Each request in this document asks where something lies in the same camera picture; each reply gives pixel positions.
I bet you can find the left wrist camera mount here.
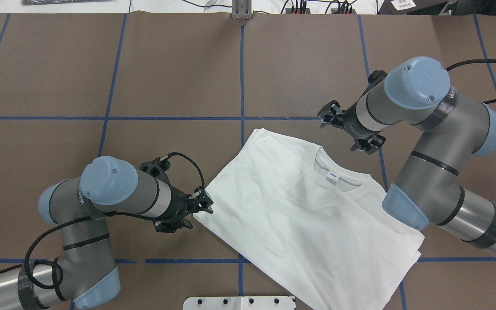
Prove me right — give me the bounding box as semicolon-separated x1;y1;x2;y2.
139;155;171;184

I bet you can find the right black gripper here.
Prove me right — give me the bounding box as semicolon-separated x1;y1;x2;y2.
317;100;386;155

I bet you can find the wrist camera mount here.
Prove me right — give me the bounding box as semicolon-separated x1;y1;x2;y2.
368;69;388;86
139;155;171;184

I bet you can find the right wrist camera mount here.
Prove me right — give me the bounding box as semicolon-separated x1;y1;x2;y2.
368;69;388;86

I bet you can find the white central pedestal column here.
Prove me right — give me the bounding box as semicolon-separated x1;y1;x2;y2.
183;295;297;310

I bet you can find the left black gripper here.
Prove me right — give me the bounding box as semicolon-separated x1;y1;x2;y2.
153;186;214;233

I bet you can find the white long-sleeve printed shirt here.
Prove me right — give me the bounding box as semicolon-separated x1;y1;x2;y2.
194;129;425;310

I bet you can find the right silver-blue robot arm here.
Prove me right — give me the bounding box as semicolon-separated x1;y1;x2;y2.
317;56;496;256

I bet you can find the aluminium frame post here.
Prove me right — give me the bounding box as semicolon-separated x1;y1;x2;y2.
231;0;253;20

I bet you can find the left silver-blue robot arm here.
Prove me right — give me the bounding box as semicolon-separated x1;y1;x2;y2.
0;152;213;310

